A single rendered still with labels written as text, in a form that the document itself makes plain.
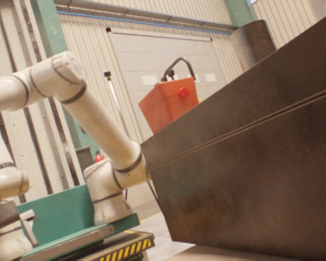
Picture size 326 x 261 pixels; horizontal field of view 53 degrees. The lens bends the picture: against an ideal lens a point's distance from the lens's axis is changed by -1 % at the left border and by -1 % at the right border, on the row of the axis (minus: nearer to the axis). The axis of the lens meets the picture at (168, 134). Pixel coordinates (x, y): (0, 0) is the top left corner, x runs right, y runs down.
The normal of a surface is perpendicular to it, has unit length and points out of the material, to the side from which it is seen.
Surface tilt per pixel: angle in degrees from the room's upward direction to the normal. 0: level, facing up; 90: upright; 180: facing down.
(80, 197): 90
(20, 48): 90
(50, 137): 90
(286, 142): 90
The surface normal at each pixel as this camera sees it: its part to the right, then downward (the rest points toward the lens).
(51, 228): 0.36, -0.23
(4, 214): 0.29, -0.61
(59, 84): 0.13, 0.72
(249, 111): -0.87, 0.25
